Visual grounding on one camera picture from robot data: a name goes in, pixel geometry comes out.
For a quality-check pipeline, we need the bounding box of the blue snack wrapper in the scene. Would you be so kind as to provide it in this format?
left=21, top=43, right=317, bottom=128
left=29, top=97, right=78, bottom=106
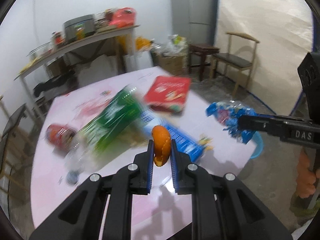
left=206, top=100, right=257, bottom=144

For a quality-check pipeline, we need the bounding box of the blue tissue box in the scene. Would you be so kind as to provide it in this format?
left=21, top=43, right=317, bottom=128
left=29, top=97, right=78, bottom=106
left=140, top=110, right=212, bottom=163

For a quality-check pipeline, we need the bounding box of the wooden chair left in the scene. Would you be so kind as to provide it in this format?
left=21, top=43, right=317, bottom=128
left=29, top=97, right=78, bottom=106
left=0, top=94, right=43, bottom=198

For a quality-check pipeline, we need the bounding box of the dark wooden stool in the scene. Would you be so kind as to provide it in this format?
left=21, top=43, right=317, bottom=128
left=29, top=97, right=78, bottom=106
left=187, top=43, right=220, bottom=82

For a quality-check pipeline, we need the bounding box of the white mattress blue trim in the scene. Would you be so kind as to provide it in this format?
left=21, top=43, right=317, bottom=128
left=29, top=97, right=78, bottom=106
left=216, top=0, right=313, bottom=115

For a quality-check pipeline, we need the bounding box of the green plastic bottle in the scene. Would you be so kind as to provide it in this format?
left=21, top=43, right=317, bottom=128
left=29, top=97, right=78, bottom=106
left=65, top=85, right=146, bottom=173

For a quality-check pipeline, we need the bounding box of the orange peel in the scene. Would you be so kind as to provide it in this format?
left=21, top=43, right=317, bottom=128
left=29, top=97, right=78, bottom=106
left=151, top=125, right=171, bottom=167

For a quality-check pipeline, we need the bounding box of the red snack bag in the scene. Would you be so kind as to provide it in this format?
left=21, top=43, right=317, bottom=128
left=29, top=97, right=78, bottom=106
left=144, top=76, right=191, bottom=113

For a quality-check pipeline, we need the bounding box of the red can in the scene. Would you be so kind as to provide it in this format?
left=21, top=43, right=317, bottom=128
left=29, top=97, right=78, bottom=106
left=46, top=124, right=76, bottom=152

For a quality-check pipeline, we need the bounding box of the blue trash basket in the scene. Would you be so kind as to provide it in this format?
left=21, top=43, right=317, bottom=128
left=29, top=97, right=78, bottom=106
left=250, top=132, right=264, bottom=159

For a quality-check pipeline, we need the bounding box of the wooden chair dark seat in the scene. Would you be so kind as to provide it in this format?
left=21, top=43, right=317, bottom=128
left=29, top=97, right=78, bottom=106
left=210, top=31, right=260, bottom=98

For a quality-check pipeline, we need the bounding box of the cardboard box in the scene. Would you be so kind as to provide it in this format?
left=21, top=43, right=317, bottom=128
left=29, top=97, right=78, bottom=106
left=157, top=55, right=187, bottom=75

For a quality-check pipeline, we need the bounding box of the red plastic bag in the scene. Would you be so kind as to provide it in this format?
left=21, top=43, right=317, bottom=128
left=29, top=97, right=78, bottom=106
left=109, top=7, right=136, bottom=28

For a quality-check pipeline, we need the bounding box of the grey refrigerator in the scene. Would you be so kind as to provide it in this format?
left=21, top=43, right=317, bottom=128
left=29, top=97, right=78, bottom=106
left=171, top=0, right=219, bottom=45

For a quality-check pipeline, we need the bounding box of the white plastic tablecloth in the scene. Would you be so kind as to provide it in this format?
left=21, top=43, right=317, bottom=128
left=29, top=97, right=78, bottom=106
left=30, top=65, right=258, bottom=240

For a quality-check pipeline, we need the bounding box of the grey cooking pot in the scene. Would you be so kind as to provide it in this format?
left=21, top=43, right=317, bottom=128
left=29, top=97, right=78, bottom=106
left=63, top=14, right=95, bottom=43

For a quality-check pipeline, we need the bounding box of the red lidded jar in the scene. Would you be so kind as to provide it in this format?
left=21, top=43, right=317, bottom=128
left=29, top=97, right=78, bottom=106
left=52, top=31, right=65, bottom=49

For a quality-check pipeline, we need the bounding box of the yellow plastic bag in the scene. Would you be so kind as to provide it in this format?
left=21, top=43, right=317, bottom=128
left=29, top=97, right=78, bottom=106
left=135, top=36, right=152, bottom=52

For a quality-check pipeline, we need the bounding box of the wooden side table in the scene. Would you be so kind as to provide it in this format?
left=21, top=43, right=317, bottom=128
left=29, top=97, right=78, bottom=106
left=15, top=25, right=139, bottom=122

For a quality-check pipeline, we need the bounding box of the orange gloved hand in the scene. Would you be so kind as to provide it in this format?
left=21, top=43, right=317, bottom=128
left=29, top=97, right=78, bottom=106
left=296, top=149, right=319, bottom=198

